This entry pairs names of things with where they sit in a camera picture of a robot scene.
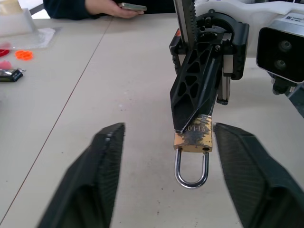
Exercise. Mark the lattice finger of the black right gripper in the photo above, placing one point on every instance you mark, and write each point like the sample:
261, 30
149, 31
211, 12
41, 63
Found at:
180, 109

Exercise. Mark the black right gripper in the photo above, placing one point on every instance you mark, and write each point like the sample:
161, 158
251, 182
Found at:
238, 47

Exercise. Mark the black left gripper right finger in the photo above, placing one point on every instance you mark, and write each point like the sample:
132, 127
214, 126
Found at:
251, 180

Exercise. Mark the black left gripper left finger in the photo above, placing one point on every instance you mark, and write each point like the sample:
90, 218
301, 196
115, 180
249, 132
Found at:
95, 180

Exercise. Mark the brass padlock with steel shackle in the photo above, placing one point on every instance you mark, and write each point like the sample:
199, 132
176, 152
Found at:
197, 142

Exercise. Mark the smartphone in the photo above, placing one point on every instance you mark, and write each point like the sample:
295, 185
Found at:
133, 7

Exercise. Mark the person's bare hand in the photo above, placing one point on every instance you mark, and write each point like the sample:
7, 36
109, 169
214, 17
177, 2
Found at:
118, 13

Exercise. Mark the black small packet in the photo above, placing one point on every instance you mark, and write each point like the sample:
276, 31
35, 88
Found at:
10, 76

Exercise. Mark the pink small object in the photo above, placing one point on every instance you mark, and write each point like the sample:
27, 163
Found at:
5, 64

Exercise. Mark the clear plastic bag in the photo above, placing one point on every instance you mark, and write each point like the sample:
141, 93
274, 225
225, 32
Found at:
45, 38

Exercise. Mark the red round object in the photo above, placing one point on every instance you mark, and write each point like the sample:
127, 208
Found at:
3, 52

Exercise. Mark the white plastic container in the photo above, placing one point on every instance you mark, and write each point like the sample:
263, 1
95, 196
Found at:
14, 23

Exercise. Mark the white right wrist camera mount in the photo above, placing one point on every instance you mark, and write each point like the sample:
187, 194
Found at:
261, 14

